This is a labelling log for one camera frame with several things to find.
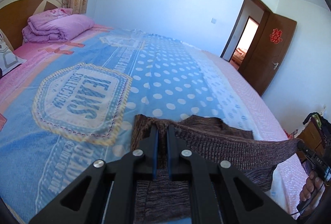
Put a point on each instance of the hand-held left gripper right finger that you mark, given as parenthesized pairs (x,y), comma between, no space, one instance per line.
(169,151)

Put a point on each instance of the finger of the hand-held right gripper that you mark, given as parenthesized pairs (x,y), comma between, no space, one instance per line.
(303,147)

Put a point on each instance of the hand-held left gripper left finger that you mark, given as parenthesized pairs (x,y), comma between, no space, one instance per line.
(155,151)

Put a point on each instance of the brown knit sweater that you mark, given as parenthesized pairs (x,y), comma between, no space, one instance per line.
(219,146)

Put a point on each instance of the person's right hand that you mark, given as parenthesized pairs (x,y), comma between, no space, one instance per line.
(310,186)

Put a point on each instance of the wooden cabinet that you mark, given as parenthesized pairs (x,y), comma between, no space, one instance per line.
(311,136)

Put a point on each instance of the dark cloth on cabinet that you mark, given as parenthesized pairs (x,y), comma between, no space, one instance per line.
(318,119)

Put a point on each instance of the blue pink printed bed sheet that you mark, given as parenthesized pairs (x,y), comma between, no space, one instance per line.
(168,84)

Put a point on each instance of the brown wooden door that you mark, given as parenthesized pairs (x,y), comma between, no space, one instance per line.
(263,63)

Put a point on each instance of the red paper door decoration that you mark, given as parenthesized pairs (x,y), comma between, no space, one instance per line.
(275,36)

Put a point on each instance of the folded pink quilt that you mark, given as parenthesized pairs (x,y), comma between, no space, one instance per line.
(64,27)

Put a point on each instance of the grey patterned pillow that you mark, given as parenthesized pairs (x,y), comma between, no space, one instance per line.
(6,58)

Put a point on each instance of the cream and brown headboard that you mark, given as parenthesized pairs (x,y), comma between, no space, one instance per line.
(15,12)

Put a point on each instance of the brown door frame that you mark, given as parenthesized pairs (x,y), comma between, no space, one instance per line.
(234,30)

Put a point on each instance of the white wall switch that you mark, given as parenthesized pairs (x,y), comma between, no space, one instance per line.
(213,20)

